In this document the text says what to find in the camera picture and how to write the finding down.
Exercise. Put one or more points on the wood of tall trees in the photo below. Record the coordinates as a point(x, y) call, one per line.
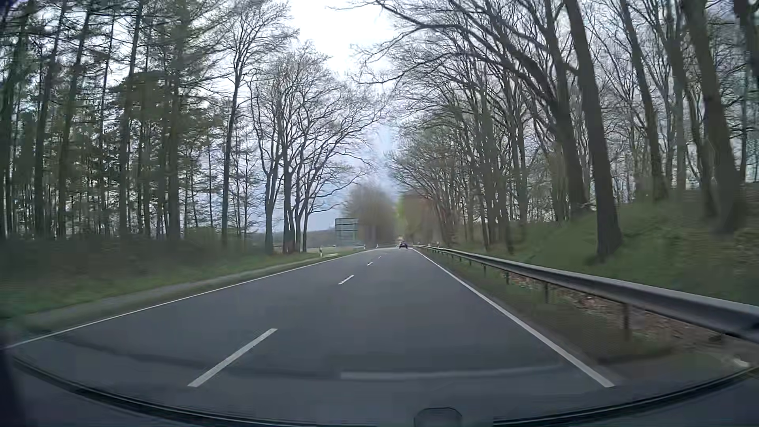
point(118, 148)

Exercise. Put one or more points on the car's own bonnet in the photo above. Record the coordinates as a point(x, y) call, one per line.
point(379, 403)

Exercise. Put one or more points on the metal guard rail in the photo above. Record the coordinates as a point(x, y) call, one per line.
point(652, 296)

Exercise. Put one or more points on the grey asphalt road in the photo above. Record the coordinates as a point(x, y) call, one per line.
point(379, 308)

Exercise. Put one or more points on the large road sign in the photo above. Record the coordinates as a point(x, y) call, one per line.
point(347, 231)

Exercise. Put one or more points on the gravel verge strip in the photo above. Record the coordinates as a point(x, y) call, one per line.
point(569, 320)

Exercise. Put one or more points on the grass bank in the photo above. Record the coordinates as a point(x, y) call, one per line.
point(670, 249)

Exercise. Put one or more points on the grass verge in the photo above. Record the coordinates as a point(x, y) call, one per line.
point(107, 267)

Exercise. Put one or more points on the row of bare trees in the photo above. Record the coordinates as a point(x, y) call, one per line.
point(563, 118)

